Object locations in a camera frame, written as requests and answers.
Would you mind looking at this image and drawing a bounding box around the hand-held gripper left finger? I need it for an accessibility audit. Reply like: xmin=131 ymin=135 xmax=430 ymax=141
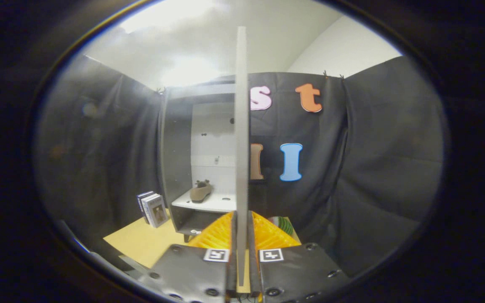
xmin=139 ymin=211 xmax=238 ymax=303

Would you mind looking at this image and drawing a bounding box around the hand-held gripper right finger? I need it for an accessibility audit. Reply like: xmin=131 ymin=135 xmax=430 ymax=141
xmin=249 ymin=210 xmax=351 ymax=303

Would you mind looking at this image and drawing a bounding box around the brown fuzzy shoe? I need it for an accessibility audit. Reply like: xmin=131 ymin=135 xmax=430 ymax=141
xmin=189 ymin=180 xmax=214 ymax=204

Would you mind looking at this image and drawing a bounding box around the dark grey shoe cabinet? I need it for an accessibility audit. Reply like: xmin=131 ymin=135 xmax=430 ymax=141
xmin=158 ymin=76 xmax=243 ymax=244

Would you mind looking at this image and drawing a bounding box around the white shoe cabinet door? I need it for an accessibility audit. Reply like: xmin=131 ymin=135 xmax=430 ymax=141
xmin=235 ymin=26 xmax=252 ymax=287

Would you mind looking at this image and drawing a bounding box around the green striped object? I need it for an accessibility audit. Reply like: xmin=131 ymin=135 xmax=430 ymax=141
xmin=268 ymin=216 xmax=296 ymax=240

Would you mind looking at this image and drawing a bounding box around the book with picture cover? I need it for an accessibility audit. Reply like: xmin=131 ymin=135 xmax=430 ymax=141
xmin=141 ymin=194 xmax=170 ymax=229

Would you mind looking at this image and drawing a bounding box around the dark book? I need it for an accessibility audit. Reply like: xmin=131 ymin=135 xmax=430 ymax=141
xmin=137 ymin=191 xmax=155 ymax=224

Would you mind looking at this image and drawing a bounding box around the black backdrop cloth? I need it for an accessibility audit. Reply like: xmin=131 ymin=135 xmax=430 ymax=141
xmin=36 ymin=55 xmax=446 ymax=278

